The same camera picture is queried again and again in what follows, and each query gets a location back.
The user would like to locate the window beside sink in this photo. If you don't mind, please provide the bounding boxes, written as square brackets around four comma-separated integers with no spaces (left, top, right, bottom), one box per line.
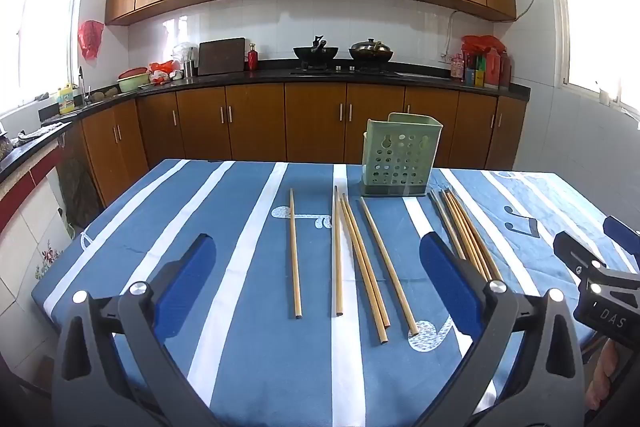
[0,0,88,118]

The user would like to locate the person's right hand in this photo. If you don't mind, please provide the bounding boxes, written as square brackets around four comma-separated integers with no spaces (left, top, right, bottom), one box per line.
[582,337,640,414]

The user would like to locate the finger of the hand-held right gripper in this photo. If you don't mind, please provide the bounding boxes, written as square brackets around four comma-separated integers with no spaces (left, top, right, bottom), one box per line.
[553,231,608,278]
[604,216,640,275]

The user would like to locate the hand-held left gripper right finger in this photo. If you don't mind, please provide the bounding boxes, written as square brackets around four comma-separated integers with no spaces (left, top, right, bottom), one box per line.
[419,231,586,427]

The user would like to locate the window with white cup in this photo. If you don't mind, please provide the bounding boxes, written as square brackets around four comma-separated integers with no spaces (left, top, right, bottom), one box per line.
[542,0,640,118]

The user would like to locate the green basin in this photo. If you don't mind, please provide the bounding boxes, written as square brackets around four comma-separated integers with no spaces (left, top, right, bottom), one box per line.
[117,76,151,94]

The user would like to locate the row of condiment bottles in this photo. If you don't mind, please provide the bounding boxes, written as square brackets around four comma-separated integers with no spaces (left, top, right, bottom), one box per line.
[450,48,512,90]

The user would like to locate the wooden base cabinets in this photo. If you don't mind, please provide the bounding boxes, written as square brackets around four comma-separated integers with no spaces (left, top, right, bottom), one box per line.
[60,82,528,208]

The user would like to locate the red crumpled plastic bag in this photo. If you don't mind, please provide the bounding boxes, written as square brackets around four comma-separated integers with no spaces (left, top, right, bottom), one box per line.
[149,61,181,85]

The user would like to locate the green perforated utensil holder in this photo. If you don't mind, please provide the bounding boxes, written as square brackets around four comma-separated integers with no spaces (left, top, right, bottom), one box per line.
[360,112,444,198]

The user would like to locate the dark cloth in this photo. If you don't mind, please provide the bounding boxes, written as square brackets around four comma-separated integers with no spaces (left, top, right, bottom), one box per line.
[56,142,105,230]

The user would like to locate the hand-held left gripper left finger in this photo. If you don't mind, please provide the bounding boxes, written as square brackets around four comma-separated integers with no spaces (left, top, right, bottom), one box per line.
[52,233,218,427]

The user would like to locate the black kitchen countertop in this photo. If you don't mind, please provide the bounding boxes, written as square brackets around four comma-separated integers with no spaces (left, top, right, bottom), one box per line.
[0,61,532,188]

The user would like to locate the grey cloth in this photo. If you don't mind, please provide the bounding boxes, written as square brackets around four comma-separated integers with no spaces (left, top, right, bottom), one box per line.
[17,122,66,142]

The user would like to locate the gas stove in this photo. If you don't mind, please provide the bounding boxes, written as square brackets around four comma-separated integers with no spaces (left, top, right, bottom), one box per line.
[290,64,401,76]

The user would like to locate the dark pot with lid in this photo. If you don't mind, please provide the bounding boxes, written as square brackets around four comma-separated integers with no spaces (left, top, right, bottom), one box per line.
[348,38,394,62]

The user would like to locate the red plastic bag behind bottles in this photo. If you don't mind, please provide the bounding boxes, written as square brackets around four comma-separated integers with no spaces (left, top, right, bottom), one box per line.
[461,35,503,55]

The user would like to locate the blue white striped tablecloth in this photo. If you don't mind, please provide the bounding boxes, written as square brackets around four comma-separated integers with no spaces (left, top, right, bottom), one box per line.
[31,158,640,427]

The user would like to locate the red hanging plastic bag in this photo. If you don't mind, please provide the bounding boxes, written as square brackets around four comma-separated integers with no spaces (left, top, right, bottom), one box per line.
[78,20,105,60]

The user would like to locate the white plastic bag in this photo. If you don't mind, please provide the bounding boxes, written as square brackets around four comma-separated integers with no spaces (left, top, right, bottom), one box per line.
[172,43,197,68]

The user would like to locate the dark wooden cutting board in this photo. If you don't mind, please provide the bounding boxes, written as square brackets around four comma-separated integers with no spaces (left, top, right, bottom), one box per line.
[198,38,247,76]

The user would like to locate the black wok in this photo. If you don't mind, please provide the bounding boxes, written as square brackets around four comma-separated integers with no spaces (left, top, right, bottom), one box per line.
[293,35,340,68]

